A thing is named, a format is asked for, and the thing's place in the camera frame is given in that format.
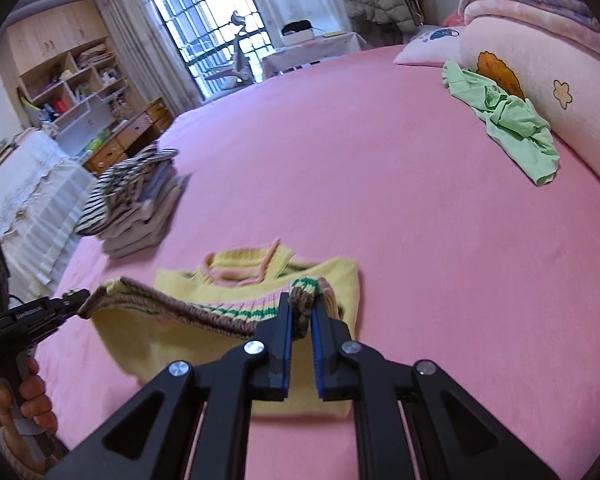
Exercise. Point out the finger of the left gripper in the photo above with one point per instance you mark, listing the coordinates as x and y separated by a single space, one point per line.
70 302

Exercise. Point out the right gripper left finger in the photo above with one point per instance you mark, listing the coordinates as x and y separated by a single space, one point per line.
190 422

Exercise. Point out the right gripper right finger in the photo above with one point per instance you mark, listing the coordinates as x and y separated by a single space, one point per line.
414 421

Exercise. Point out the yellow striped knit sweater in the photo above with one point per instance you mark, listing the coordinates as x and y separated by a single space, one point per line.
197 316

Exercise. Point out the stack of folded beige clothes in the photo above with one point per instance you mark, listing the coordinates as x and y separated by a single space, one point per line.
144 222

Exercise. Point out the left hand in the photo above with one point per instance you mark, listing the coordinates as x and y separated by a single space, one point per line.
36 406

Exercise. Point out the white lace covered furniture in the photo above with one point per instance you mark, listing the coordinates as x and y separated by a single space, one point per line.
42 195

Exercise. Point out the striped folded top garment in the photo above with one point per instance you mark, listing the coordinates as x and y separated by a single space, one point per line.
117 190

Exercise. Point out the pink bed blanket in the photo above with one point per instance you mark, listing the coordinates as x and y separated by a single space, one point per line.
463 260

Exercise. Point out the wooden drawer desk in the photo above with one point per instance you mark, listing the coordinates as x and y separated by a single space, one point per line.
142 129

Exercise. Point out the beige window curtain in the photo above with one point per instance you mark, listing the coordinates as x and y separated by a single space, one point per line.
148 53

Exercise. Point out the grey office chair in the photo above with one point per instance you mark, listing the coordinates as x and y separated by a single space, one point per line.
238 72

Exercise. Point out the green crumpled garment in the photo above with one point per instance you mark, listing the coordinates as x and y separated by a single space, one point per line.
511 122

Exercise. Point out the barred window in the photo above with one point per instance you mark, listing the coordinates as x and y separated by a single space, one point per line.
211 34

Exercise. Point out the white box on table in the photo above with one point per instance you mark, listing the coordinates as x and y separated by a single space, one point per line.
297 32

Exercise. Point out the small table with cloth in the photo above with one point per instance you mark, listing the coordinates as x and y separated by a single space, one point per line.
314 51

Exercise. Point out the pink rolled flower quilt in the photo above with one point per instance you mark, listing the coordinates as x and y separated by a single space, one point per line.
559 77

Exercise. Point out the pink cartoon pillow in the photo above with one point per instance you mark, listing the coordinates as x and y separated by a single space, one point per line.
432 47

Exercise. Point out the wooden wall shelf unit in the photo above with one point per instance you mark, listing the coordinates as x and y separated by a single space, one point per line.
63 72

